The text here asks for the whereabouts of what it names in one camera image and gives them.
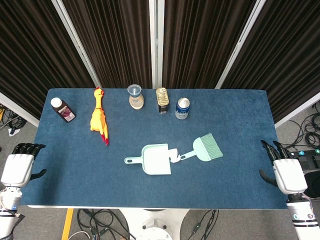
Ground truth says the black foot pedal box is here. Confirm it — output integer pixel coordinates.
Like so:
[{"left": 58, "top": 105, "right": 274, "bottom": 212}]
[{"left": 298, "top": 156, "right": 320, "bottom": 173}]

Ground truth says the black tin with gold lid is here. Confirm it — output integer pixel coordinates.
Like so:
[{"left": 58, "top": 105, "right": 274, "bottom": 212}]
[{"left": 155, "top": 87, "right": 170, "bottom": 115}]

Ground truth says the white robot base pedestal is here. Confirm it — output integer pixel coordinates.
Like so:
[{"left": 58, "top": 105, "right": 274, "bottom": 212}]
[{"left": 117, "top": 208, "right": 191, "bottom": 240}]

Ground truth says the white paper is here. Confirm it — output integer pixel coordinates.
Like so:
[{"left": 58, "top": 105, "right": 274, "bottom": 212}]
[{"left": 168, "top": 148, "right": 181, "bottom": 164}]

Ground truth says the blue table mat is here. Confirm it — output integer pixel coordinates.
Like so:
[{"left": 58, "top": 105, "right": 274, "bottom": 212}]
[{"left": 19, "top": 87, "right": 296, "bottom": 210}]

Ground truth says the grape juice bottle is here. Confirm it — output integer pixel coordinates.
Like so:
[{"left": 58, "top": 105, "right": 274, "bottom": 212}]
[{"left": 50, "top": 97, "right": 77, "bottom": 124}]

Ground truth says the beige sauce bottle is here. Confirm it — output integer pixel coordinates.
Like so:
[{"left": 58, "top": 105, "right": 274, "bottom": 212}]
[{"left": 127, "top": 84, "right": 146, "bottom": 110}]

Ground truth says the mint green hand brush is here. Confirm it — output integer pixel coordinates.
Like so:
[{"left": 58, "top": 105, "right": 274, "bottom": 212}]
[{"left": 179, "top": 133, "right": 224, "bottom": 163}]

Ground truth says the mint green dustpan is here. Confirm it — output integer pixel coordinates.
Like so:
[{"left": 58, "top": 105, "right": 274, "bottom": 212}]
[{"left": 124, "top": 143, "right": 173, "bottom": 176}]

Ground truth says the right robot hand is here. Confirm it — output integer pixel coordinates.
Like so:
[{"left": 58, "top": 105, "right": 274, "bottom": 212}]
[{"left": 258, "top": 139, "right": 309, "bottom": 195}]

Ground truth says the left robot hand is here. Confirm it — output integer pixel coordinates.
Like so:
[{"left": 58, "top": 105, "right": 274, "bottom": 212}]
[{"left": 0, "top": 142, "right": 48, "bottom": 188}]

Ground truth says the black floor cable bundle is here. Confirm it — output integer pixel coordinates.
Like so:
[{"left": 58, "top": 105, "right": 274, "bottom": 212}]
[
  {"left": 67, "top": 208, "right": 137, "bottom": 240},
  {"left": 187, "top": 209, "right": 226, "bottom": 240},
  {"left": 279, "top": 99, "right": 320, "bottom": 151},
  {"left": 0, "top": 103, "right": 27, "bottom": 137}
]

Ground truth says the blue milk drink can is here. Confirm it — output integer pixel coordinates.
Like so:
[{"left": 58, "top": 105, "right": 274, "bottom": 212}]
[{"left": 174, "top": 97, "right": 191, "bottom": 120}]

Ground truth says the yellow rubber chicken toy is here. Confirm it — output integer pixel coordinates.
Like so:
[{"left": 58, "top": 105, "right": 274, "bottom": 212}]
[{"left": 89, "top": 86, "right": 110, "bottom": 147}]

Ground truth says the black trouser leg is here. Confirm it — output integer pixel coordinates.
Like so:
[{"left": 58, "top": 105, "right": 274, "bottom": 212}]
[{"left": 304, "top": 171, "right": 320, "bottom": 199}]

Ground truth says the yellow floor tape strip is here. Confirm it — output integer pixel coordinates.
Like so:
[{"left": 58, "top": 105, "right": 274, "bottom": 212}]
[{"left": 61, "top": 208, "right": 75, "bottom": 240}]

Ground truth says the black corrugated partition panel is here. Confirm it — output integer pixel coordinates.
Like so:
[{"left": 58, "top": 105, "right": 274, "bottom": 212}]
[
  {"left": 156, "top": 0, "right": 266, "bottom": 90},
  {"left": 51, "top": 0, "right": 157, "bottom": 90},
  {"left": 0, "top": 0, "right": 101, "bottom": 127},
  {"left": 215, "top": 0, "right": 320, "bottom": 129}
]

